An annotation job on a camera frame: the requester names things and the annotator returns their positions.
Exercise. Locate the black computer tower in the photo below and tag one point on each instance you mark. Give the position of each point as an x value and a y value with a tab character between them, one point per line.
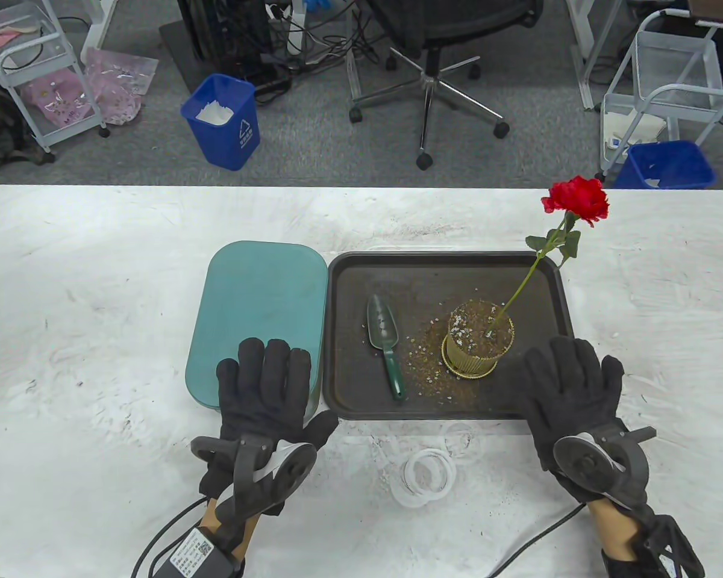
217	30

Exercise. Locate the black floor mat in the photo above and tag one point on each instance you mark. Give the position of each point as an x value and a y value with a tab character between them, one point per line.
181	54

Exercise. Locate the green plastic storage bin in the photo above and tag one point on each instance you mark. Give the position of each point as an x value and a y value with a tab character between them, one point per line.
313	409

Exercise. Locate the teal plastic bin lid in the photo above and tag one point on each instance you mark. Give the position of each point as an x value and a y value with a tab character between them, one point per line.
259	301

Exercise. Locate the white power strip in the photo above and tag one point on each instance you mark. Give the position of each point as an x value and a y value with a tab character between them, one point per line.
295	24

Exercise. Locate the yellow ribbed flower pot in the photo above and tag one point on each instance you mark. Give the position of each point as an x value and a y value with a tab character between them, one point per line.
476	366

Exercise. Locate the black office chair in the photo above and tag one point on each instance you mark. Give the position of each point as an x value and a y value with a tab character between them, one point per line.
458	18

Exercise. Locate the green garden trowel scoop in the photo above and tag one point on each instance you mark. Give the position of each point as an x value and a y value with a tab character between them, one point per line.
382	328

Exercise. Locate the white desk leg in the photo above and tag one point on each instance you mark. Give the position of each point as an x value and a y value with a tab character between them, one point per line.
587	60
99	30

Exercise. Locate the plain blue waste bin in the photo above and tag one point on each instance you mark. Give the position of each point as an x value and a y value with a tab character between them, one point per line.
669	165

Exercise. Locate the red artificial rose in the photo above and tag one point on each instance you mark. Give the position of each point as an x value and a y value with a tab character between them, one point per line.
578	195

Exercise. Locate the aluminium rail piece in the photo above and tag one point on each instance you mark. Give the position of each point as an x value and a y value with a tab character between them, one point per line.
352	72

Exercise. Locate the person's right forearm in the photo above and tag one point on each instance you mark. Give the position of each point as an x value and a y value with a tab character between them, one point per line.
608	527

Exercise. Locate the person's left hand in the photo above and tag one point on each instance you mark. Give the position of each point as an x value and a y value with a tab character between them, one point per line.
265	403

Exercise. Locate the clear round plastic piece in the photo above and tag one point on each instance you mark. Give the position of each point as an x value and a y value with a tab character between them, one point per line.
458	436

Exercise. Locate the black labelled wrist box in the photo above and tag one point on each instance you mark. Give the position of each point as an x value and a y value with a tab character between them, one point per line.
199	557

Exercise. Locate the white rolling cart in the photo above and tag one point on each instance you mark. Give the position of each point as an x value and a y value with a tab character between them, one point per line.
18	15
675	66

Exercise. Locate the dark grey right controller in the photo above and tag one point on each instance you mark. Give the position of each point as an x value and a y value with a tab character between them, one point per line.
581	463

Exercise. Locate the black lattice wrist mount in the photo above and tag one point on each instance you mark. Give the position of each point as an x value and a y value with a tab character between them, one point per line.
669	548

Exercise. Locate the grey and white left controller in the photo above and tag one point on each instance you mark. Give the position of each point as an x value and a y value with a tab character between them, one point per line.
283	469

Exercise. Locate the brown potting mix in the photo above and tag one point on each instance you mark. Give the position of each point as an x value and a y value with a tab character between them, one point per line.
473	328
428	361

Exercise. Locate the person's right hand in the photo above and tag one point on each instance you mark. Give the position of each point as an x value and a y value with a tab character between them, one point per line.
572	397

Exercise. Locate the pink plastic bag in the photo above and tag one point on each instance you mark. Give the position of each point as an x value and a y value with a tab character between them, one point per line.
57	99
120	84

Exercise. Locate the white box in cart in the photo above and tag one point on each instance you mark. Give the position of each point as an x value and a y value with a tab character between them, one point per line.
632	129

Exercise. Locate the dark brown plastic tray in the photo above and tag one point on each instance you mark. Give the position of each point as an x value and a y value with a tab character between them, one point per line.
397	277

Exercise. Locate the blue bin with white symbol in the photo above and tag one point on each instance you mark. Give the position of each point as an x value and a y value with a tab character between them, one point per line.
220	141

